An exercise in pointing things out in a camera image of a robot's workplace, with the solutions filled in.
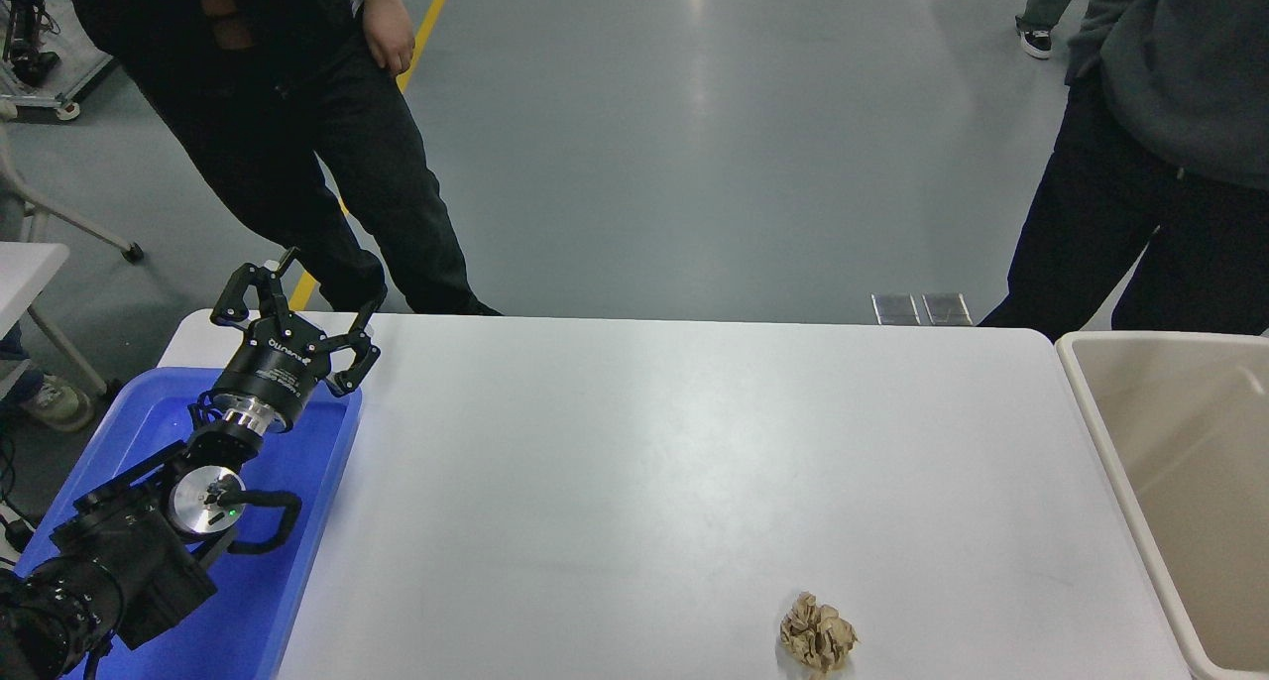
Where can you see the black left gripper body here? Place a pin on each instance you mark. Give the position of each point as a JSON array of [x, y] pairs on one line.
[[278, 373]]

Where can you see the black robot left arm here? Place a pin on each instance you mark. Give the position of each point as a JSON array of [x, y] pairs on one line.
[[129, 561]]

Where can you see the crumpled tan paper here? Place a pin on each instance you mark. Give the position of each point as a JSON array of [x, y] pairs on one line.
[[818, 635]]

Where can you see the person's left hand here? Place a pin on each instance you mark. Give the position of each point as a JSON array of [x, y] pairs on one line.
[[389, 36]]

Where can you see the grey stand leg with caster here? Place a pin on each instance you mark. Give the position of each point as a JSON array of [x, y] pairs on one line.
[[133, 254]]

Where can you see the blue plastic tray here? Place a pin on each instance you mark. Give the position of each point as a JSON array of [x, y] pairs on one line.
[[297, 482]]

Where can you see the person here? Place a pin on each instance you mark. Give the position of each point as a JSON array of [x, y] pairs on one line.
[[1160, 165], [59, 404], [1046, 1], [288, 125]]

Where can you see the small white side table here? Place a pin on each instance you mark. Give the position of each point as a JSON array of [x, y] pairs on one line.
[[25, 274]]

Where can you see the metal wheeled cart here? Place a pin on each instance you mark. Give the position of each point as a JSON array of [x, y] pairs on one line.
[[84, 75]]

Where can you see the black equipment on cart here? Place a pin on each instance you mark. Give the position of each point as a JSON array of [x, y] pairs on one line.
[[25, 36]]

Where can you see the metal floor plate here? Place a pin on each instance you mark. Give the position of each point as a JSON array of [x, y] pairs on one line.
[[896, 310]]

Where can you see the large pale bin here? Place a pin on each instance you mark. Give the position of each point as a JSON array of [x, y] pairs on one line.
[[1170, 432]]

